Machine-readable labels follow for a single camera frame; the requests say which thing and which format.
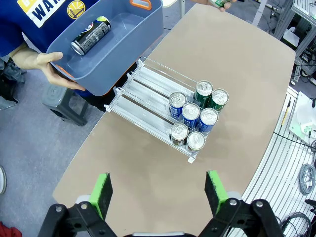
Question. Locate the white device with green connectors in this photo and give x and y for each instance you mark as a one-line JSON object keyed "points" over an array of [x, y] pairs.
{"points": [[303, 116]]}

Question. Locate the person's right forearm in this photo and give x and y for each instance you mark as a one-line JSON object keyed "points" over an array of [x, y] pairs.
{"points": [[24, 58]]}

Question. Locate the person's left hand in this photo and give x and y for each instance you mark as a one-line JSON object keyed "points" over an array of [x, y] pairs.
{"points": [[225, 8]]}

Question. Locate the person in blue t-shirt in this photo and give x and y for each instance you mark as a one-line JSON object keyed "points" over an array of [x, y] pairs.
{"points": [[14, 24]]}

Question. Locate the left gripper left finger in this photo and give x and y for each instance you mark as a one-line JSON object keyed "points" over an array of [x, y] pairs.
{"points": [[98, 195]]}

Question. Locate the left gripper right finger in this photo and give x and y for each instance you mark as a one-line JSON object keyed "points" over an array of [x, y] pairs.
{"points": [[217, 195]]}

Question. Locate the blue beverage can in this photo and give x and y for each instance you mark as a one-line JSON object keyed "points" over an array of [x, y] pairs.
{"points": [[208, 118], [177, 100], [190, 113]]}

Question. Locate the green beverage can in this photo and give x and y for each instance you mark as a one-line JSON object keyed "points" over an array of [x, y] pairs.
{"points": [[203, 89], [219, 97], [219, 2]]}

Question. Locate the clear three-lane can dispenser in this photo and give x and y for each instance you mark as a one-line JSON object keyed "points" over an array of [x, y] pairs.
{"points": [[143, 98]]}

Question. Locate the person's right hand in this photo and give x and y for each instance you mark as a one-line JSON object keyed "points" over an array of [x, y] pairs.
{"points": [[53, 74]]}

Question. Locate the grey plastic stool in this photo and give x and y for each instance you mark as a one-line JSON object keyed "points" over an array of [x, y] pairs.
{"points": [[61, 101]]}

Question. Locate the aluminium profile platform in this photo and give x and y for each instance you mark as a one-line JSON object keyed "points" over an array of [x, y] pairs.
{"points": [[276, 177]]}

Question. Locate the aluminium frame rack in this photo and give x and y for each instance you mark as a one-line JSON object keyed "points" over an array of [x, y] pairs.
{"points": [[296, 22]]}

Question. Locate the blue-grey plastic bin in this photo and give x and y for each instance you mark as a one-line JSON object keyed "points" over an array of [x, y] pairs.
{"points": [[128, 47]]}

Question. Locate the black beverage can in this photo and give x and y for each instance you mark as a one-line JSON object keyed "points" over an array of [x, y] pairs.
{"points": [[91, 34], [195, 141], [179, 132]]}

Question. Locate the chair draped with jackets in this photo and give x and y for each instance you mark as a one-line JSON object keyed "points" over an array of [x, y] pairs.
{"points": [[10, 79]]}

